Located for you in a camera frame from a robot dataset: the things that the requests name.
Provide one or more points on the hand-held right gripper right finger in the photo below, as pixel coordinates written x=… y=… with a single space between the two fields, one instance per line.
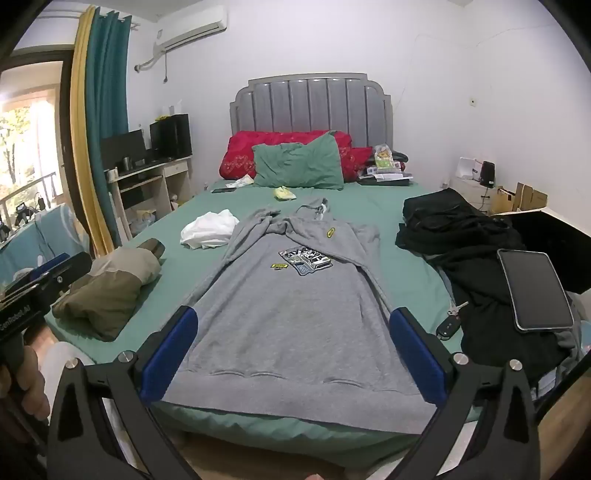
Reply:
x=415 y=357

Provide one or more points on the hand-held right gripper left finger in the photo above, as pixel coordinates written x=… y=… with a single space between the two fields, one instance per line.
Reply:
x=168 y=357

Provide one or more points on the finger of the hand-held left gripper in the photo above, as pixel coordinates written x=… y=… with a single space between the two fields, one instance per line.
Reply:
x=64 y=272

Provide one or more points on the grey hoodie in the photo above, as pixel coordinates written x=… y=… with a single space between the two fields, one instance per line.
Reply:
x=286 y=314

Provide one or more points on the black clothes pile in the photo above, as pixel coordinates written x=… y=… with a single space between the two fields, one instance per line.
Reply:
x=452 y=221

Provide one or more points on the person's left hand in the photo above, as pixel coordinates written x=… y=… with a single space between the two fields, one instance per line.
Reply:
x=32 y=383

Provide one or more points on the black car key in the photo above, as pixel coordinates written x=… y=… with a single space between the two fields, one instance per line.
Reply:
x=448 y=325

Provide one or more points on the olive folded jacket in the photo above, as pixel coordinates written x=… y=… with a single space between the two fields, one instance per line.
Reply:
x=111 y=290

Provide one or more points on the white computer desk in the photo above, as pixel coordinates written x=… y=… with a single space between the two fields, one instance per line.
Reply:
x=157 y=177

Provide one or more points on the white cloth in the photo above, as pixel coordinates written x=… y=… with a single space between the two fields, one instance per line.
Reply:
x=207 y=228

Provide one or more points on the black monitor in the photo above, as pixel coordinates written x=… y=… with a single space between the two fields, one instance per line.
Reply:
x=122 y=147

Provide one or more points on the smartphone with clear case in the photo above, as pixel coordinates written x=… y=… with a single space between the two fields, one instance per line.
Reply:
x=535 y=290

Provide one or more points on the bed with green sheet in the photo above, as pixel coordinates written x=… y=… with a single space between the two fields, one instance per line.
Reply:
x=378 y=207

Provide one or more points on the yellow curtain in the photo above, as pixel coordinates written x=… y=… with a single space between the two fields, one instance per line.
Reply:
x=81 y=115

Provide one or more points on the black computer tower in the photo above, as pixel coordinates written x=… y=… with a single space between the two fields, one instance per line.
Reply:
x=171 y=136

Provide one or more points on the white nightstand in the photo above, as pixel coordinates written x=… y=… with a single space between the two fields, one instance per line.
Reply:
x=471 y=194

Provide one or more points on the black phone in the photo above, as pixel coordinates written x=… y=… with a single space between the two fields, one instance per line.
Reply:
x=224 y=189

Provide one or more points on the teal curtain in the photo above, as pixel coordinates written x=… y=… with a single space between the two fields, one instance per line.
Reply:
x=106 y=92

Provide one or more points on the black panel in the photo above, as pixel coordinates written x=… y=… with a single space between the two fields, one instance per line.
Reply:
x=554 y=235

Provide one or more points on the cardboard boxes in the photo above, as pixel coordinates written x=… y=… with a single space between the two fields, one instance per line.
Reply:
x=517 y=198

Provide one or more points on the white paper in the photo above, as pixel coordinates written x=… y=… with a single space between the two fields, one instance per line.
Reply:
x=240 y=181

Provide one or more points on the white box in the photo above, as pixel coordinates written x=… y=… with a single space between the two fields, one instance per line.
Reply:
x=466 y=168

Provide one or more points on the black speaker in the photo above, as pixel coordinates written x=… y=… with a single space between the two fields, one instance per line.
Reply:
x=487 y=173

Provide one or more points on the small yellow cloth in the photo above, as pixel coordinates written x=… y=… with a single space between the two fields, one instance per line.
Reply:
x=284 y=194

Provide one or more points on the snack bag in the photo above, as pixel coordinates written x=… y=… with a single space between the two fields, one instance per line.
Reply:
x=382 y=157

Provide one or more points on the red quilt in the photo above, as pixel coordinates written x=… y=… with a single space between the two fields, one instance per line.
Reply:
x=240 y=154

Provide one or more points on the green pillow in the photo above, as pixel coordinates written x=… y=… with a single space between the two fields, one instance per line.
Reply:
x=300 y=166

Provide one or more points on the white air conditioner pipe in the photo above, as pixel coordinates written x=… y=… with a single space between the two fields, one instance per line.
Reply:
x=150 y=60

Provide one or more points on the grey padded headboard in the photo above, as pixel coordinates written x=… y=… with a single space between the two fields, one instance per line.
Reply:
x=314 y=101

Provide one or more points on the white air conditioner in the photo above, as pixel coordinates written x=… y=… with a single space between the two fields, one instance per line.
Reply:
x=194 y=27

